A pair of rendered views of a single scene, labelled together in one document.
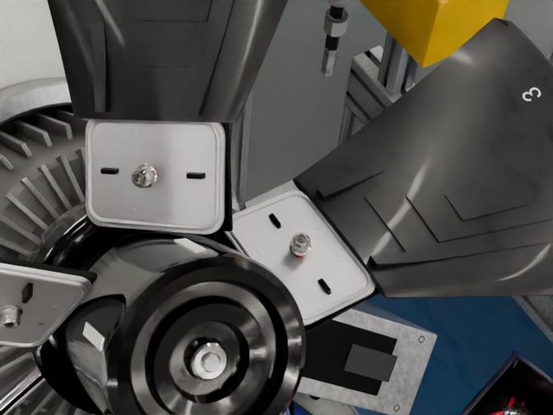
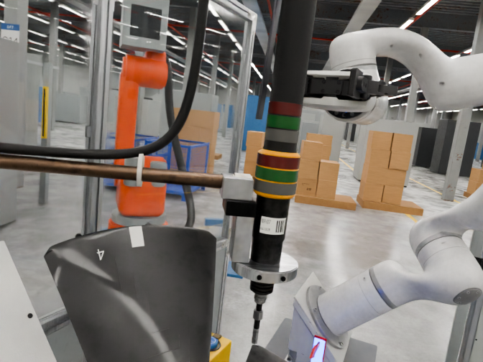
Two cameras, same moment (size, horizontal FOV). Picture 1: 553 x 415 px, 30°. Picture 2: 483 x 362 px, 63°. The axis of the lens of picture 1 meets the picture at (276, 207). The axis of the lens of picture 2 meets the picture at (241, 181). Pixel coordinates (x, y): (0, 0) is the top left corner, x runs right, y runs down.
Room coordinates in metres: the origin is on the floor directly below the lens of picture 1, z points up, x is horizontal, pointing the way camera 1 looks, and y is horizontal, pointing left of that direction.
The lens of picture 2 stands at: (0.00, 0.19, 1.60)
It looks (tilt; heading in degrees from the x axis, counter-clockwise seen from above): 9 degrees down; 335
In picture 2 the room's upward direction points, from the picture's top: 7 degrees clockwise
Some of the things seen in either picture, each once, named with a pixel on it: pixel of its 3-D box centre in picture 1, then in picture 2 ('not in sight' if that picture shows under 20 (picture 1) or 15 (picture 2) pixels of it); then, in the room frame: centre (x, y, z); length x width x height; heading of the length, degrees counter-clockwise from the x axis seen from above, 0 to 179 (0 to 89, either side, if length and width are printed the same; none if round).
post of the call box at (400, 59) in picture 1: (403, 44); not in sight; (0.80, -0.12, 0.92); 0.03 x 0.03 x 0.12; 38
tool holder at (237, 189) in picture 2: not in sight; (260, 225); (0.35, -0.01, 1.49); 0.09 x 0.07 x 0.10; 73
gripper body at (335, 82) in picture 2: not in sight; (339, 90); (0.48, -0.18, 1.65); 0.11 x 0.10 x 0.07; 128
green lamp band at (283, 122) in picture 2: not in sight; (283, 122); (0.35, -0.02, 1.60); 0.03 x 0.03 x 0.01
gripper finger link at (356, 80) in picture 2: not in sight; (368, 85); (0.38, -0.15, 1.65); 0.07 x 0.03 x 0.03; 128
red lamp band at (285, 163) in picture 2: not in sight; (278, 160); (0.35, -0.02, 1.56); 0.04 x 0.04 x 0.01
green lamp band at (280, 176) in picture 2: not in sight; (276, 172); (0.35, -0.02, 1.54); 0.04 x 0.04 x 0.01
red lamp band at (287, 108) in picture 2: not in sight; (284, 108); (0.35, -0.02, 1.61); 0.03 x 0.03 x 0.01
